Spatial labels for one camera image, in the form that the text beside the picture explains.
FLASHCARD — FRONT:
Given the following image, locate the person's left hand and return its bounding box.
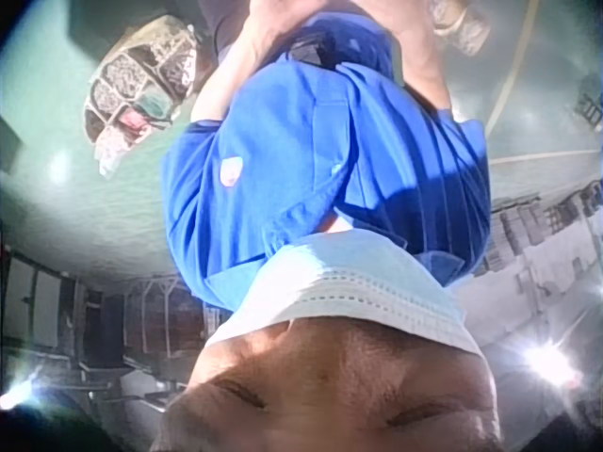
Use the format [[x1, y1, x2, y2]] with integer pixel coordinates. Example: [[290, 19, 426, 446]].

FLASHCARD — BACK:
[[244, 0, 310, 35]]

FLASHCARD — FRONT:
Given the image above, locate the person's right hand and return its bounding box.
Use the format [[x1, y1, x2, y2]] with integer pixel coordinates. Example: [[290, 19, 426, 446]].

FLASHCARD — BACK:
[[360, 0, 428, 39]]

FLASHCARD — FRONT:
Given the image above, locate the white mesh basket with contents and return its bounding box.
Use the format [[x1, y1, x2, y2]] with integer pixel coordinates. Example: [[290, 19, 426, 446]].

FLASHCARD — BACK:
[[82, 13, 199, 181]]

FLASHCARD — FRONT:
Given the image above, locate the shelf rack with stacked boxes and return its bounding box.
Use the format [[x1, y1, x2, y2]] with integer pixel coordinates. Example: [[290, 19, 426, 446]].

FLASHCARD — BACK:
[[470, 176, 603, 331]]

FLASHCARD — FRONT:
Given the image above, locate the dark metal shelving rack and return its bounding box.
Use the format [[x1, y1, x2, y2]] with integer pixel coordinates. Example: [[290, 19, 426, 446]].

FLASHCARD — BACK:
[[0, 251, 211, 406]]

